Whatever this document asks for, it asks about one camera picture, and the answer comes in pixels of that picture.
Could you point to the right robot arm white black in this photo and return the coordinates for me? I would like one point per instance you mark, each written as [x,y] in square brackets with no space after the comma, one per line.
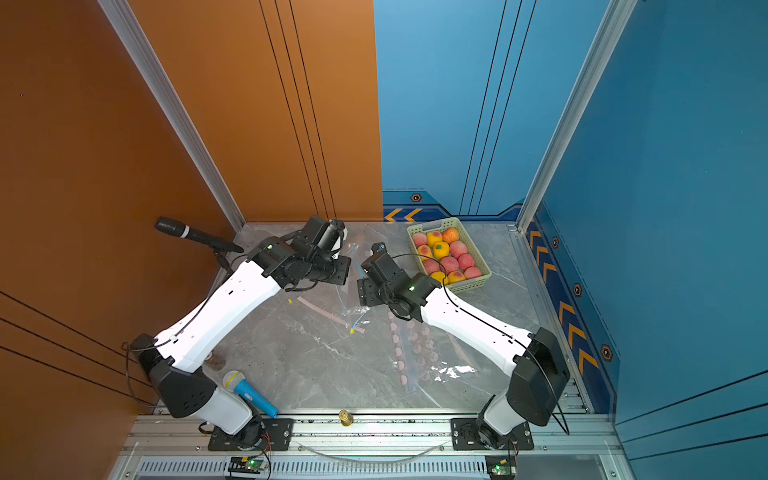
[533,361]

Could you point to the green circuit board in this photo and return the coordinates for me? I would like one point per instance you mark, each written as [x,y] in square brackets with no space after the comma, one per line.
[248,467]
[500,468]

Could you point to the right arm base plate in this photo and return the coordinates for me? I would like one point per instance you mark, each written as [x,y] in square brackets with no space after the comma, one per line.
[469,434]

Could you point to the pink peach basket centre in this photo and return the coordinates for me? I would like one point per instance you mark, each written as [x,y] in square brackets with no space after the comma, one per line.
[450,264]

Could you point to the pink-dotted zip bag near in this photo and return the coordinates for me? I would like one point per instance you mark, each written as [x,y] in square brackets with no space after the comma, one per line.
[426,356]

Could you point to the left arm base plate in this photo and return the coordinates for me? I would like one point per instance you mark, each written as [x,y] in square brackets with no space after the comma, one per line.
[268,434]

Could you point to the black microphone on stand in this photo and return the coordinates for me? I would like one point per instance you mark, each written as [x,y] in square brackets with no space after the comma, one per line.
[219,245]

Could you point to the clear blue-zipper zip bag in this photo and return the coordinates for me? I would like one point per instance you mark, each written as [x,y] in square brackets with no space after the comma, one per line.
[340,304]

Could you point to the right green circuit board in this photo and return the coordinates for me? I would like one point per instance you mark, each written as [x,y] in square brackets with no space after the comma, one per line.
[500,468]

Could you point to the pink red peach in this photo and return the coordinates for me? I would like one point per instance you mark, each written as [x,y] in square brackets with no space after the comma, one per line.
[431,266]

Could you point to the brass knob on rail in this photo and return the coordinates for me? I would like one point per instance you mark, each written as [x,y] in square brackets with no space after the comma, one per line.
[346,418]

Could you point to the green plastic fruit basket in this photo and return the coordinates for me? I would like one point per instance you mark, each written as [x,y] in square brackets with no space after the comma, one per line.
[474,271]

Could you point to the left green circuit board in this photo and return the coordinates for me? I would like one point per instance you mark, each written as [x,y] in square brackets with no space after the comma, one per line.
[248,467]

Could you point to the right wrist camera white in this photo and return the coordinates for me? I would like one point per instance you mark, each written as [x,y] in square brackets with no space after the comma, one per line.
[378,247]

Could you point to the blue handheld microphone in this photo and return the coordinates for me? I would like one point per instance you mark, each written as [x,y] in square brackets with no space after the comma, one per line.
[236,382]

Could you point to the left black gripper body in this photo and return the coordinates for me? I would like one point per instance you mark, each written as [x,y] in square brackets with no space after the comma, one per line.
[329,270]

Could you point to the aluminium front rail frame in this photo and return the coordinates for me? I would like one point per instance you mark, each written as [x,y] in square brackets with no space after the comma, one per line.
[380,444]

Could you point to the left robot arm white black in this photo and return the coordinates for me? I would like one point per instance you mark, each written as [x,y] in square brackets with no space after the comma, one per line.
[173,359]

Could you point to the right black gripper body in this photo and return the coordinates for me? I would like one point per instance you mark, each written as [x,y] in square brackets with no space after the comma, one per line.
[373,295]

